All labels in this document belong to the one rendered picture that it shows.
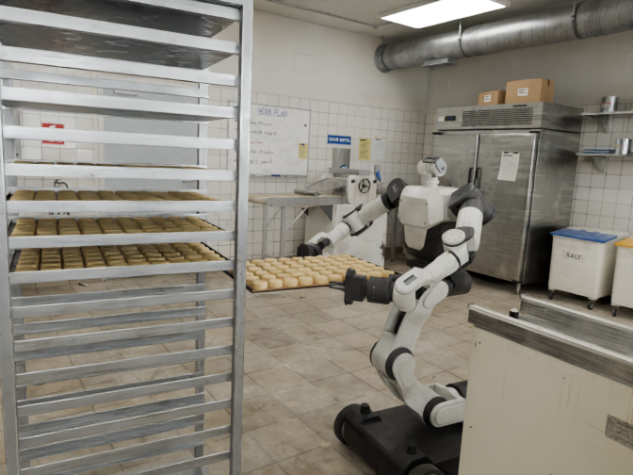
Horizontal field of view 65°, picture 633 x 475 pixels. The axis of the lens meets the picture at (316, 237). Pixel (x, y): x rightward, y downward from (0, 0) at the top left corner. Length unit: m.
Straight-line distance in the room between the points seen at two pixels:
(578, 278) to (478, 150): 1.75
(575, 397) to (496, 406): 0.29
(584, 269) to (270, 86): 3.98
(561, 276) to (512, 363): 4.10
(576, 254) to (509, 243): 0.66
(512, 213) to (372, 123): 2.44
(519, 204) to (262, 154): 2.97
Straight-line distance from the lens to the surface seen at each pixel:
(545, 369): 1.69
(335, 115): 6.73
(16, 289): 1.91
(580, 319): 1.95
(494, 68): 7.21
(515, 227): 5.73
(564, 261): 5.78
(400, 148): 7.51
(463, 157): 6.14
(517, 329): 1.73
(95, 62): 1.44
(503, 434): 1.86
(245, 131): 1.48
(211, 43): 1.51
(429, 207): 2.03
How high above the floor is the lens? 1.39
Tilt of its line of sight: 9 degrees down
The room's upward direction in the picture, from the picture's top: 3 degrees clockwise
